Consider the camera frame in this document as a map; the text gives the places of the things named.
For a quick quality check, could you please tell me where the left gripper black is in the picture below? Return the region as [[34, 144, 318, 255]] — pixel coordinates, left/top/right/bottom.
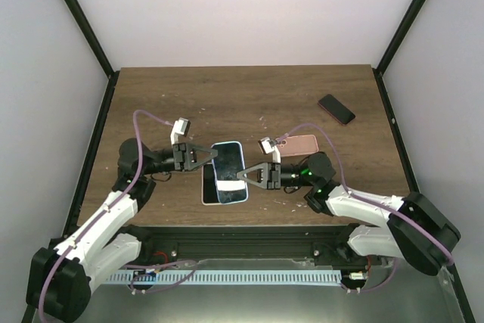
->
[[143, 143, 219, 175]]

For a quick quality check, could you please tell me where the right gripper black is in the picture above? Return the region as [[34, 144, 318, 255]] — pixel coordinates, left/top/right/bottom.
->
[[236, 163, 314, 191]]

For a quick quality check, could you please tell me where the blue phone black screen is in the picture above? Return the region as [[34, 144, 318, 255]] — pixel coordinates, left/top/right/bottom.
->
[[212, 142, 248, 203]]

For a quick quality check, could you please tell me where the light blue phone case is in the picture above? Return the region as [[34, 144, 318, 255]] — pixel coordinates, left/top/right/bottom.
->
[[209, 141, 250, 205]]

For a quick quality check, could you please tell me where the white phone black screen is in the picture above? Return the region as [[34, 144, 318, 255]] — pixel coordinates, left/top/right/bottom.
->
[[203, 163, 220, 204]]

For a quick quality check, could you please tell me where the beige phone case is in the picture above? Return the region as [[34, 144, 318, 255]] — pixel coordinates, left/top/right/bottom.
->
[[200, 162, 222, 207]]

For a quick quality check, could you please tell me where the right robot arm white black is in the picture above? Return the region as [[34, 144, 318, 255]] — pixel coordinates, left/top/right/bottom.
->
[[237, 152, 461, 276]]

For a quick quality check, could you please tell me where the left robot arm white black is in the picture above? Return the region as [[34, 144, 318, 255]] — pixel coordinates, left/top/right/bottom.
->
[[26, 138, 218, 322]]

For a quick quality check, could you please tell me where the pink phone case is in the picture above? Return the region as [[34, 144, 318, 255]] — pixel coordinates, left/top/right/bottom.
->
[[277, 135, 319, 157]]

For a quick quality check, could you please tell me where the red phone black screen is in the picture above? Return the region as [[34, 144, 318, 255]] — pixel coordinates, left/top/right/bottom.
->
[[318, 94, 355, 125]]

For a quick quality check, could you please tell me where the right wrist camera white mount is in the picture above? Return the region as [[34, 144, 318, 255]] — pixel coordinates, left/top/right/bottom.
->
[[258, 137, 281, 163]]

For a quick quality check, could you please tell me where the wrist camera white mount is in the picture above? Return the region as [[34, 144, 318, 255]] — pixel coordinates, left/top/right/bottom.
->
[[258, 137, 281, 163], [170, 117, 191, 145]]

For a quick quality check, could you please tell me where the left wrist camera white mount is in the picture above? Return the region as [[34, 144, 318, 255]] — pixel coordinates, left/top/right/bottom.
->
[[170, 117, 191, 145]]

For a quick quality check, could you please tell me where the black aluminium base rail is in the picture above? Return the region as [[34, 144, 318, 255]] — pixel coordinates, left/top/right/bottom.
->
[[121, 224, 380, 269]]

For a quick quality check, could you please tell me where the light blue slotted cable duct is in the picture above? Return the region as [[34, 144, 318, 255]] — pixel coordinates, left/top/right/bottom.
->
[[105, 270, 342, 286]]

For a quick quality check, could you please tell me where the left black table edge rail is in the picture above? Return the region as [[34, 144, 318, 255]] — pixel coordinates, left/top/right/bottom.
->
[[62, 70, 120, 238]]

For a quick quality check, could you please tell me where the black table edge rail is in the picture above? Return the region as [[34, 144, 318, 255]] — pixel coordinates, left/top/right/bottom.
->
[[62, 70, 120, 238], [372, 68, 420, 192]]

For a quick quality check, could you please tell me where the right black table edge rail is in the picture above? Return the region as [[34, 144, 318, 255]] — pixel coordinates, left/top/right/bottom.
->
[[372, 68, 420, 192]]

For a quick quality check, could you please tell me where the left black frame post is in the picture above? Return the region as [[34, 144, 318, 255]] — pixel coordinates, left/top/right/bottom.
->
[[64, 0, 116, 79]]

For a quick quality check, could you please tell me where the black frame post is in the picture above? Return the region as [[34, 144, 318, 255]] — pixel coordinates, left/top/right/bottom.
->
[[64, 0, 116, 79], [376, 0, 427, 74]]

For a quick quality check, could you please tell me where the right black frame post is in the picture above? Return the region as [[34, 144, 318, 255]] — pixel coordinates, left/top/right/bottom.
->
[[376, 0, 427, 74]]

